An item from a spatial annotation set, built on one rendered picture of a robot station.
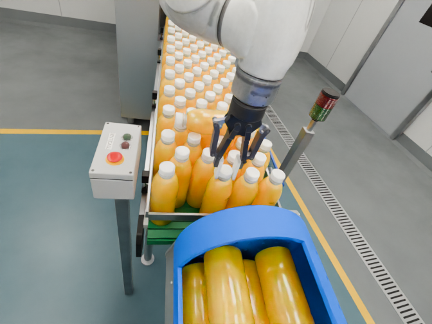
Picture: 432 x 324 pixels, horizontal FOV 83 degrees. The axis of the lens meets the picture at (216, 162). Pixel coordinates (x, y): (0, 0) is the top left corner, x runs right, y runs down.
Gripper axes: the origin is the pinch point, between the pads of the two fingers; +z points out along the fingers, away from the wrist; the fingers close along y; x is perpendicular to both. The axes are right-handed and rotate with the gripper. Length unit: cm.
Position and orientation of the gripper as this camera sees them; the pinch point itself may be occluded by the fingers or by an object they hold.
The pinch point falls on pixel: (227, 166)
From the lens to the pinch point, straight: 63.1
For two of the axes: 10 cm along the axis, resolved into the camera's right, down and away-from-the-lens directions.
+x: -1.0, -7.0, 7.1
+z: -2.1, 7.1, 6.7
